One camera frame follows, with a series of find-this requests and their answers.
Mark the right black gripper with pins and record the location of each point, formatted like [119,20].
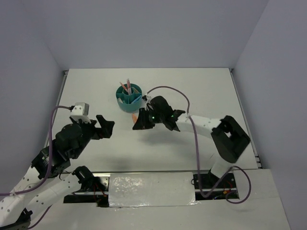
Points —
[142,122]

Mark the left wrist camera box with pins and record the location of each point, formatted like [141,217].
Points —
[80,112]

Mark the blue highlighter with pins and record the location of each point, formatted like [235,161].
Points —
[135,100]

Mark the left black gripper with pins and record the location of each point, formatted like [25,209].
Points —
[105,131]

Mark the silver foil sheet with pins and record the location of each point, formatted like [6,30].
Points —
[158,189]

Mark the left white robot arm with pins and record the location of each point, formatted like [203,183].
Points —
[41,186]

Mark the teal round desk organizer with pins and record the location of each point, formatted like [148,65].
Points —
[124,100]

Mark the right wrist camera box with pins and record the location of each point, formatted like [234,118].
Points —
[147,98]

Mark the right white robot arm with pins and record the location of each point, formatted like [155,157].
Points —
[228,136]

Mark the orange highlighter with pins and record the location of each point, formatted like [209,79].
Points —
[134,118]

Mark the orange slim pen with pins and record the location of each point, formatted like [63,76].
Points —
[127,88]

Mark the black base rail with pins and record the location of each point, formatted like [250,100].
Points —
[204,190]

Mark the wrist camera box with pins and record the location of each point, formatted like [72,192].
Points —
[147,98]
[80,112]

